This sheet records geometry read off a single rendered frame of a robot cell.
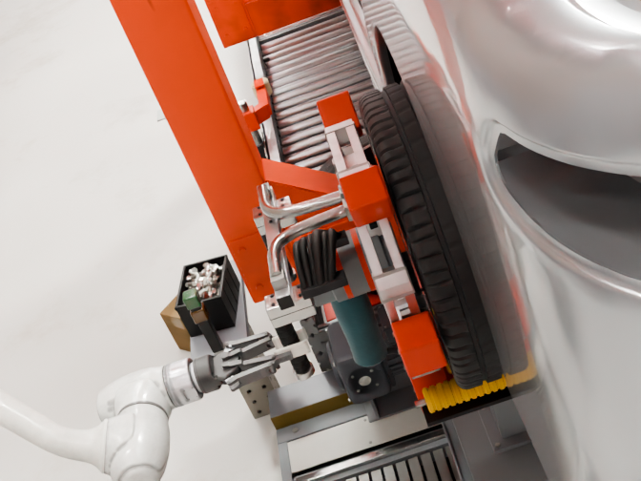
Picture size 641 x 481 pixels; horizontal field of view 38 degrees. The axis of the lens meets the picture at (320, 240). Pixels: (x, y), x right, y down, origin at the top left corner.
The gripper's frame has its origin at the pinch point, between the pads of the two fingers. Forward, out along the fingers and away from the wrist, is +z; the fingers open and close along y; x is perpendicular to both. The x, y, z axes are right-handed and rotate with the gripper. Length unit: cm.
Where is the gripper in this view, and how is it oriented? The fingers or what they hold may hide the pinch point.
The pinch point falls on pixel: (291, 345)
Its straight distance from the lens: 186.8
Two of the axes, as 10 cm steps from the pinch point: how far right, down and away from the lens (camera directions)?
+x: -3.1, -7.7, -5.5
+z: 9.4, -3.3, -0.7
